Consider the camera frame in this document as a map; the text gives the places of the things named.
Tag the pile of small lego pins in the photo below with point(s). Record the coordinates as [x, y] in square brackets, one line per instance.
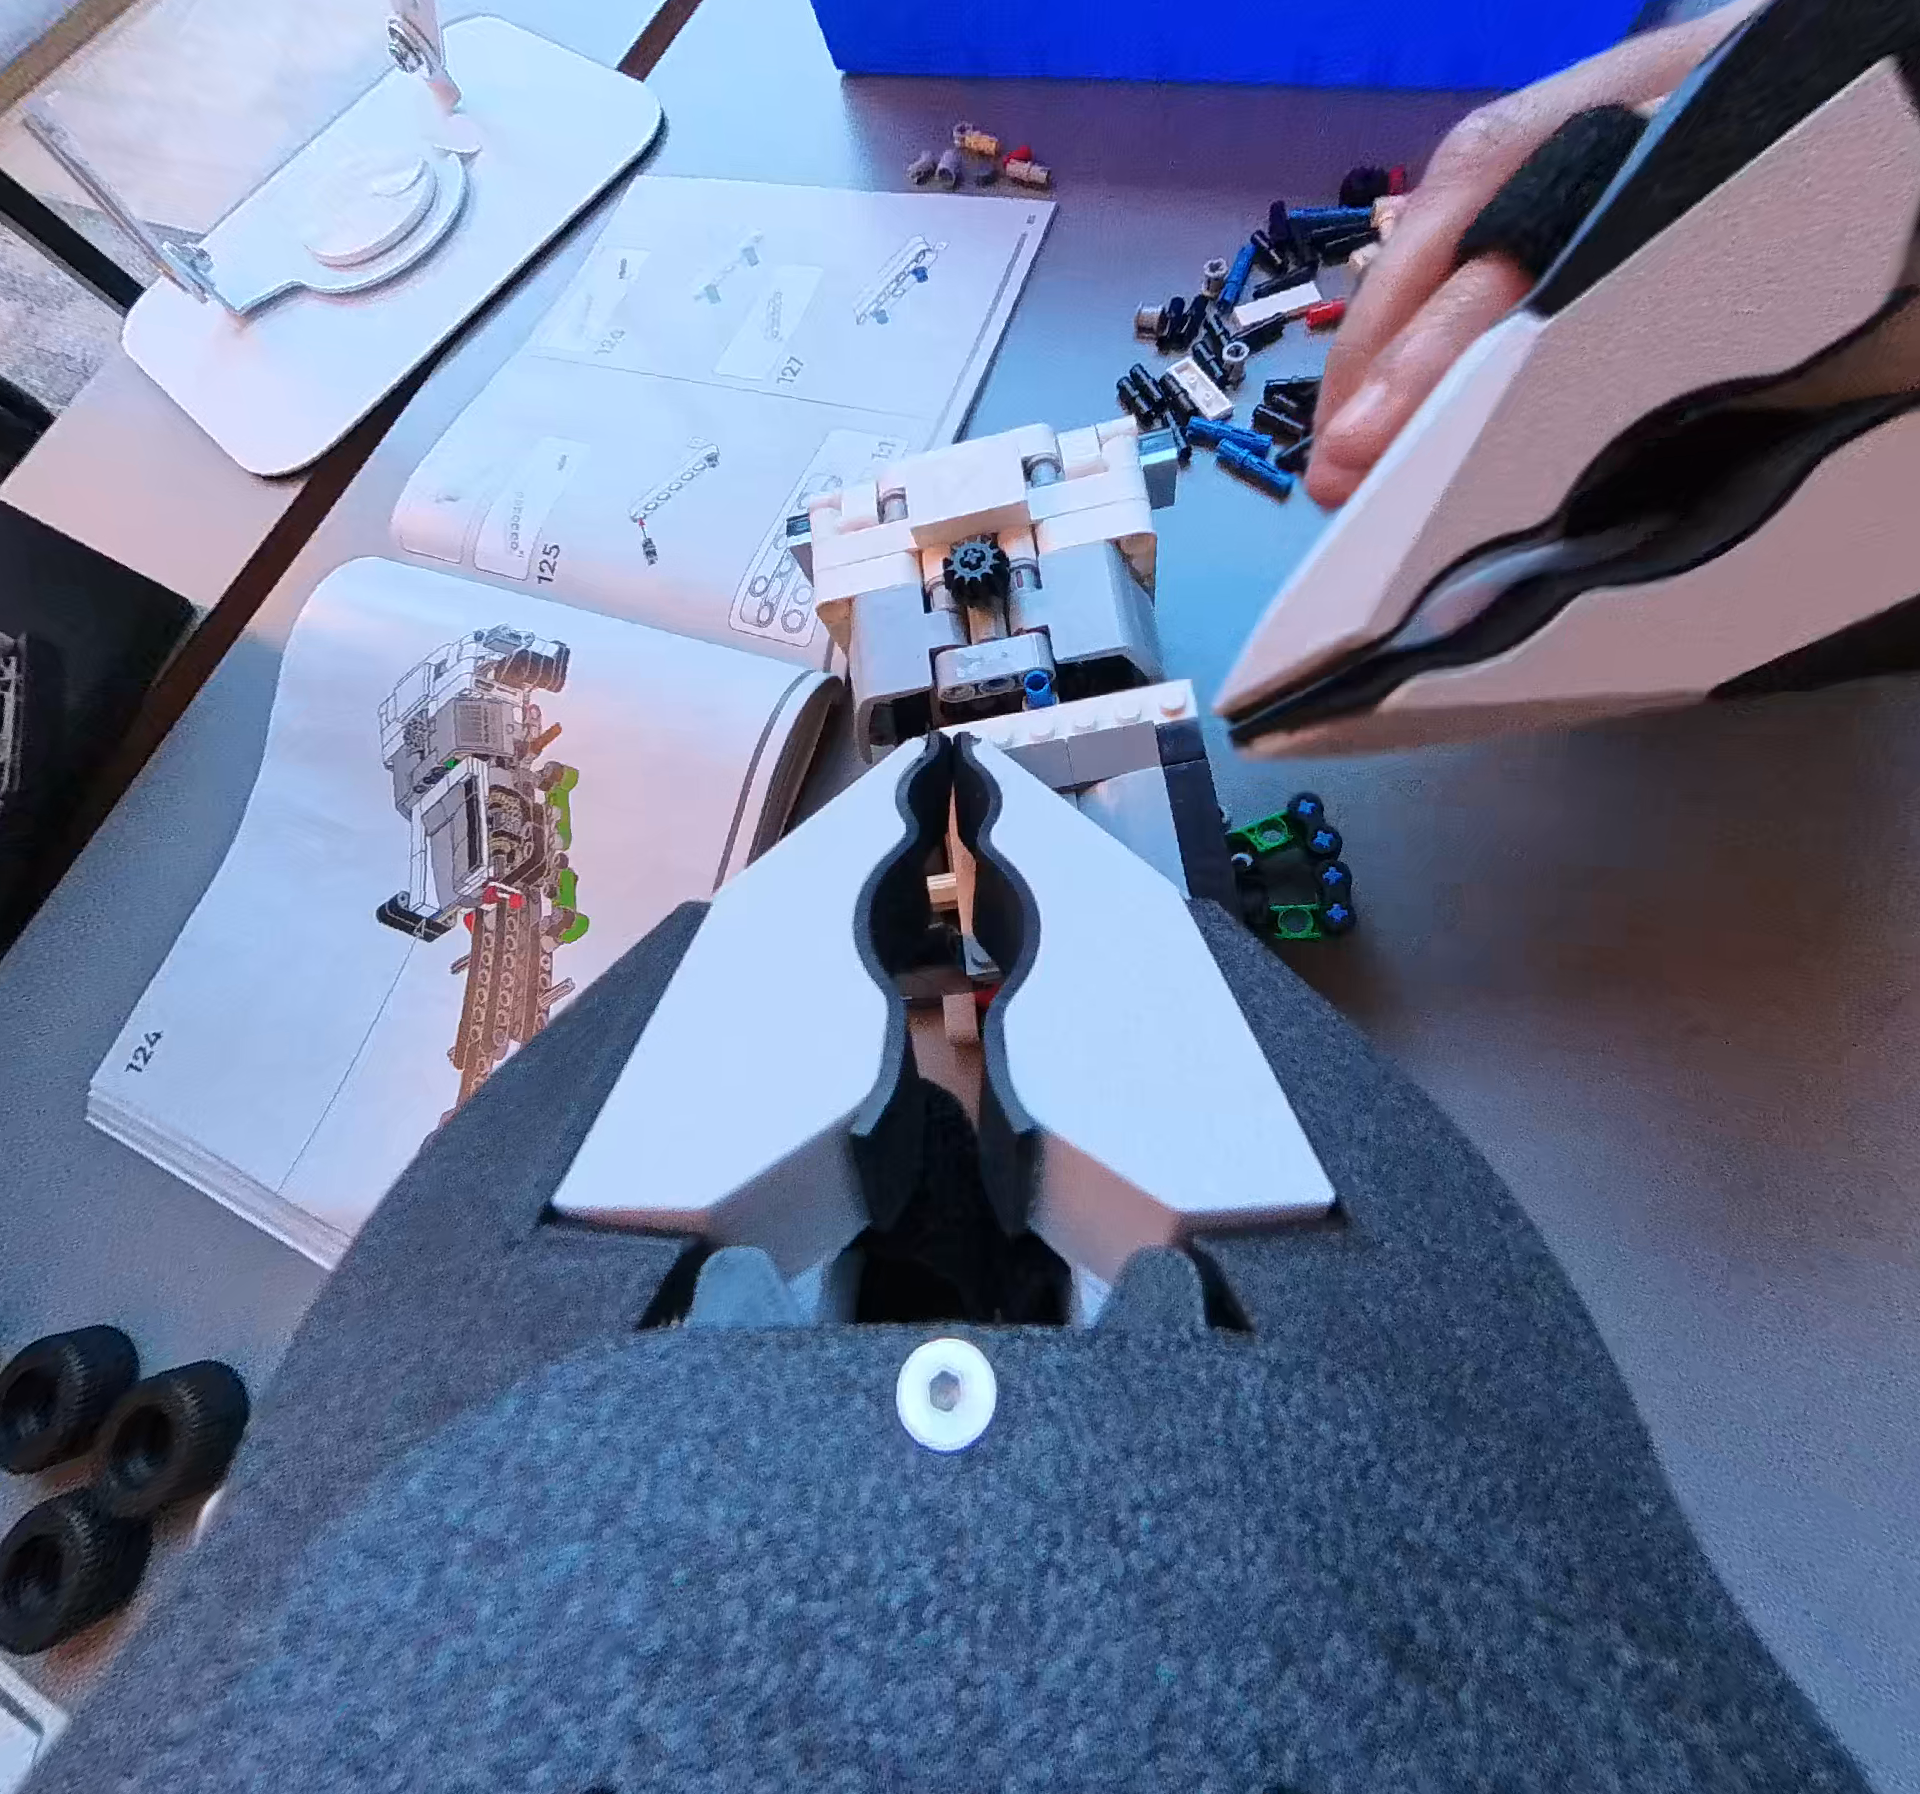
[1244, 443]

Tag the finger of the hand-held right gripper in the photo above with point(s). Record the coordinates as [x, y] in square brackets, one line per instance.
[1653, 637]
[1547, 427]

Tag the group of white lego beams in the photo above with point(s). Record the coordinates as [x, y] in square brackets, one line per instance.
[24, 1712]

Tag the white lego truck model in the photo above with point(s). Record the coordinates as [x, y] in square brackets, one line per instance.
[960, 504]

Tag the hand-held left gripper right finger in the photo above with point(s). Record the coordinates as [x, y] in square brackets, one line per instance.
[1173, 1072]

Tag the small cluster of lego connectors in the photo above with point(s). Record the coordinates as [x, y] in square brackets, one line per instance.
[976, 157]

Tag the green black lego assembly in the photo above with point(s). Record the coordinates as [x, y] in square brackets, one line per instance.
[1292, 909]

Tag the person's right hand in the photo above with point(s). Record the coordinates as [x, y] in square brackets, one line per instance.
[1411, 322]

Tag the black lego set box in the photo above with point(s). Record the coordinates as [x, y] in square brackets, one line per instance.
[75, 711]

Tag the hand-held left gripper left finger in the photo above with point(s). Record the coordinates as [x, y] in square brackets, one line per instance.
[735, 1072]

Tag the white metal document stand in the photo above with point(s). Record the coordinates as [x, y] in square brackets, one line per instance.
[510, 157]

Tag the open lego instruction booklet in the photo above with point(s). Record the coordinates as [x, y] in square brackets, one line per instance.
[675, 322]

